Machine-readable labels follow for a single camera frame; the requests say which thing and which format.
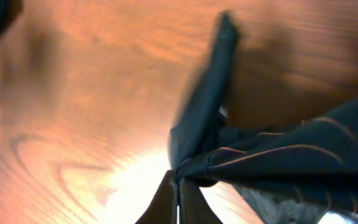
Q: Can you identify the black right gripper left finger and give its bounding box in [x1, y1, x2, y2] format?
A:
[136, 170, 177, 224]

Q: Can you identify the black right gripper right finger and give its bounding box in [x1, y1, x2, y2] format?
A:
[179, 179, 222, 224]

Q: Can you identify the black orange-patterned jersey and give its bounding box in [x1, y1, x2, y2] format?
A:
[169, 11, 358, 223]

